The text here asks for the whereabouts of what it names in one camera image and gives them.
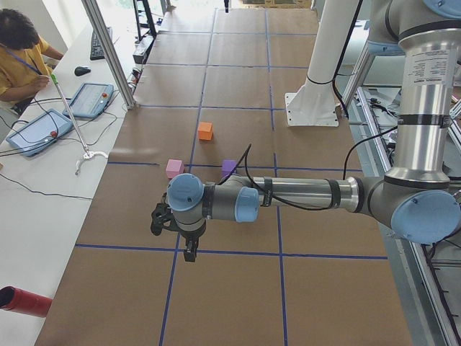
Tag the red cylinder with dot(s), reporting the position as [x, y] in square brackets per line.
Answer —
[24, 302]

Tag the black keyboard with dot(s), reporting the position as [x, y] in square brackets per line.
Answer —
[96, 49]

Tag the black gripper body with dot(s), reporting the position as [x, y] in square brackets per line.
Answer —
[189, 238]

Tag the black computer mouse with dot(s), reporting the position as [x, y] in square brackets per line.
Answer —
[81, 70]

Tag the far blue teach pendant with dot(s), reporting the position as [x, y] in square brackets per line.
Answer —
[90, 100]

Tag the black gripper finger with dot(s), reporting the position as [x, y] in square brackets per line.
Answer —
[187, 254]
[193, 255]

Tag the aluminium frame post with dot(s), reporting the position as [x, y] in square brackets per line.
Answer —
[97, 21]

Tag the near blue teach pendant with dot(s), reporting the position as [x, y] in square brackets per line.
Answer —
[40, 133]

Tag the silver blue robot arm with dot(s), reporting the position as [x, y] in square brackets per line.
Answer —
[426, 33]

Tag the purple foam block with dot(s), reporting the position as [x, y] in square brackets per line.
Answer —
[227, 167]

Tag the person in yellow shirt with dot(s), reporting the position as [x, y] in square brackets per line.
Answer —
[23, 71]

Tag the right aluminium frame rail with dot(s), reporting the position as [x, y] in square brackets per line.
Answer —
[416, 199]

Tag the orange foam block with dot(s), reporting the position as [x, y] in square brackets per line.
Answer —
[205, 131]

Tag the pink foam block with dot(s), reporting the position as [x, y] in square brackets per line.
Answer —
[174, 167]

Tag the blue teach pendant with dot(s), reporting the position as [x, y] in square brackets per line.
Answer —
[90, 100]
[40, 133]

